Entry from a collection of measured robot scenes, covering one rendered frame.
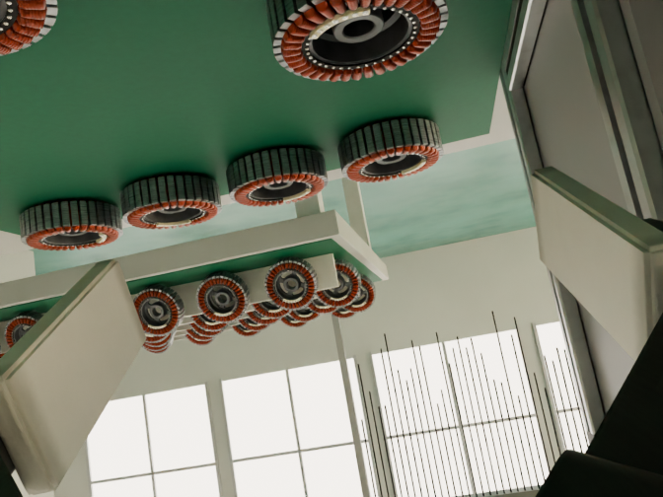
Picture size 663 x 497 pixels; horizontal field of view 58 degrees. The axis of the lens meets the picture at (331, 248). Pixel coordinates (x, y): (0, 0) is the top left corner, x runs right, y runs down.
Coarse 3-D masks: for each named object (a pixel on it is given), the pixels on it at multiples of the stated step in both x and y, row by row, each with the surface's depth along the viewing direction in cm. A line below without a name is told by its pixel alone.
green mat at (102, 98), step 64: (64, 0) 35; (128, 0) 36; (192, 0) 37; (256, 0) 38; (448, 0) 42; (512, 0) 43; (0, 64) 40; (64, 64) 41; (128, 64) 42; (192, 64) 44; (256, 64) 46; (448, 64) 51; (0, 128) 48; (64, 128) 50; (128, 128) 53; (192, 128) 55; (256, 128) 57; (320, 128) 60; (448, 128) 67; (0, 192) 62; (64, 192) 66
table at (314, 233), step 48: (240, 240) 118; (288, 240) 116; (336, 240) 119; (0, 288) 127; (48, 288) 125; (144, 288) 134; (240, 288) 127; (288, 288) 127; (336, 288) 140; (192, 336) 177
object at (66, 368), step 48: (96, 288) 17; (48, 336) 14; (96, 336) 16; (144, 336) 19; (0, 384) 12; (48, 384) 14; (96, 384) 16; (0, 432) 13; (48, 432) 13; (48, 480) 13
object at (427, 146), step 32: (384, 128) 60; (416, 128) 60; (256, 160) 62; (288, 160) 63; (320, 160) 65; (352, 160) 62; (384, 160) 66; (416, 160) 66; (128, 192) 65; (160, 192) 64; (192, 192) 65; (256, 192) 69; (288, 192) 70; (32, 224) 67; (64, 224) 66; (96, 224) 68; (160, 224) 71; (192, 224) 73
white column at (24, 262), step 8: (0, 256) 344; (8, 256) 350; (16, 256) 357; (24, 256) 364; (32, 256) 371; (0, 264) 343; (8, 264) 349; (16, 264) 355; (24, 264) 362; (32, 264) 369; (0, 272) 341; (8, 272) 348; (16, 272) 354; (24, 272) 361; (32, 272) 368; (0, 280) 340; (8, 280) 346; (16, 472) 322; (16, 480) 321; (24, 488) 325; (24, 496) 324; (32, 496) 330; (40, 496) 336; (48, 496) 342
